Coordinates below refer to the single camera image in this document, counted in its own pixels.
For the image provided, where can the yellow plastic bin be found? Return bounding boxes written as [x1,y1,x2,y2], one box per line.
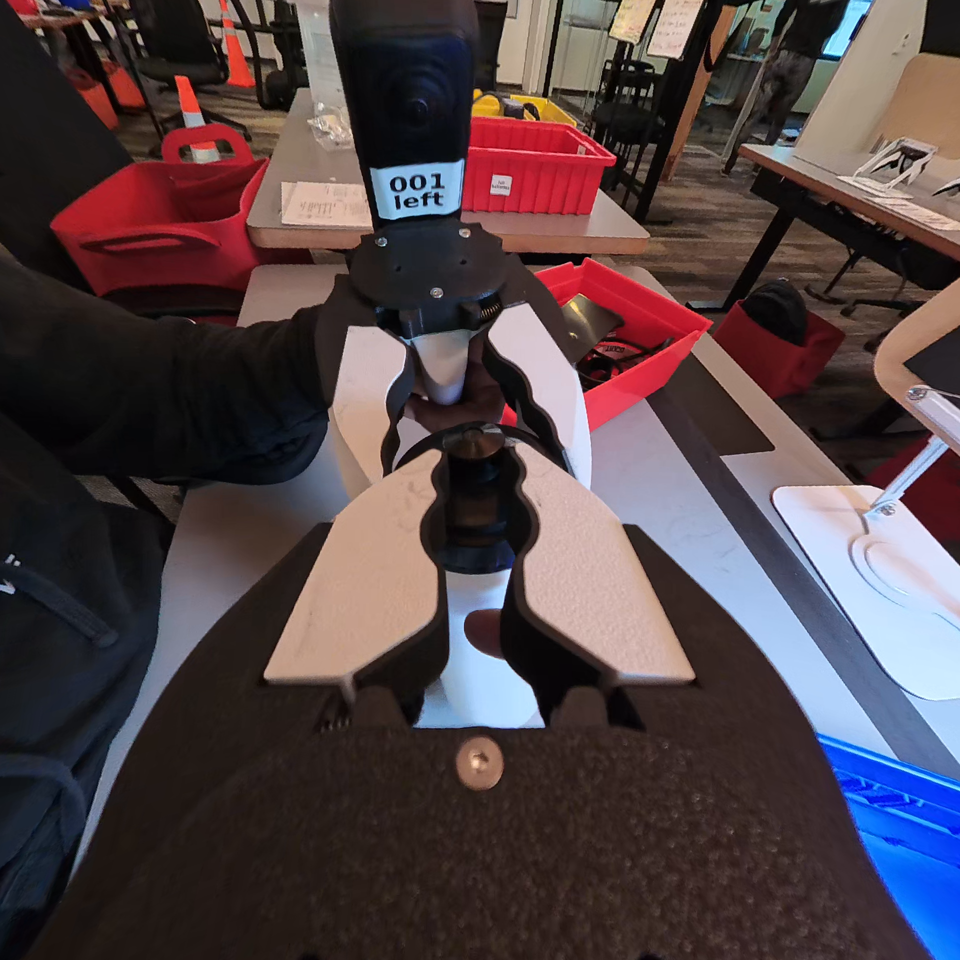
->
[470,87,580,130]

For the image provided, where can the clear plastic bag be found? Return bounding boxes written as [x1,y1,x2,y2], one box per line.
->
[306,99,356,150]

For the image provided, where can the white flip chart board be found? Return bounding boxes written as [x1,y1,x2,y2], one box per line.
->
[608,0,658,45]
[645,0,707,60]

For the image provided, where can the white paper sheet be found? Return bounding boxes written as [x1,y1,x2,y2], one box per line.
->
[280,180,378,228]

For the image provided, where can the orange traffic cone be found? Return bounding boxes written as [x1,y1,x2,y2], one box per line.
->
[216,0,258,90]
[173,74,227,165]

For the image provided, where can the red tote with handles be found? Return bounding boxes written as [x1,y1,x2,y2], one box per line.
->
[49,123,273,299]

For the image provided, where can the orange bucket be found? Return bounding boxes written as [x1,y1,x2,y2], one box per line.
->
[66,62,149,130]

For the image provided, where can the red ribbed plastic bin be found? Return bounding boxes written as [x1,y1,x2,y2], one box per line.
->
[460,115,618,217]

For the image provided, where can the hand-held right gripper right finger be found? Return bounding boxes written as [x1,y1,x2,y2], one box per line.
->
[500,442,699,727]

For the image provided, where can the blue plastic bin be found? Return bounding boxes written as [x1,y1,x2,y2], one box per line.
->
[816,732,960,960]

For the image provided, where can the red fabric bin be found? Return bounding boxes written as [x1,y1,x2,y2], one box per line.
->
[711,298,847,401]
[868,433,960,543]

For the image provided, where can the white bottle black cap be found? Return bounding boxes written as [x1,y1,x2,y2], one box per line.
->
[393,421,546,730]

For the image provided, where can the black bag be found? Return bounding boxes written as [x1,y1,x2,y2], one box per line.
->
[741,279,811,348]

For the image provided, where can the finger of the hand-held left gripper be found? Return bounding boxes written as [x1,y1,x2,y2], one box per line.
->
[328,324,423,498]
[480,301,595,495]

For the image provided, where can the black and beige panel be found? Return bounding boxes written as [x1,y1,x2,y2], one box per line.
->
[883,0,960,164]

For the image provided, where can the black panel on white stand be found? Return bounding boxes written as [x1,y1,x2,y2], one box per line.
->
[771,277,960,704]

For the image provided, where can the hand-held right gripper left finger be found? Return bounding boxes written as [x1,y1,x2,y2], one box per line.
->
[262,448,451,725]

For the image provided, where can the black board panel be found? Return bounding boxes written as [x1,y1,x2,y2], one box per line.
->
[0,7,136,294]

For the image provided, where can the black standing desk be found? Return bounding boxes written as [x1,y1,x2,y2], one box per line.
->
[551,0,740,226]

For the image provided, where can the black office chair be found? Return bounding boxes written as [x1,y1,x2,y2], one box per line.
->
[129,0,254,138]

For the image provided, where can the person's left hand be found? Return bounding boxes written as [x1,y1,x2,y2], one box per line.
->
[406,341,505,432]

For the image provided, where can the clear plastic package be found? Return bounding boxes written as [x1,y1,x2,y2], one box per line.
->
[294,0,348,106]

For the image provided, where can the wooden pillar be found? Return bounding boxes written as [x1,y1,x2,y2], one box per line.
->
[662,6,738,183]

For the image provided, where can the wooden top desk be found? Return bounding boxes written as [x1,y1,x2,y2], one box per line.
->
[684,142,960,318]

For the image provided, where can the black-sleeved operator arm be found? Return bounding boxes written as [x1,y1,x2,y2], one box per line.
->
[0,408,175,957]

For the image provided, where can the red plastic tray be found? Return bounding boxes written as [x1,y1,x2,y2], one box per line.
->
[500,256,714,435]

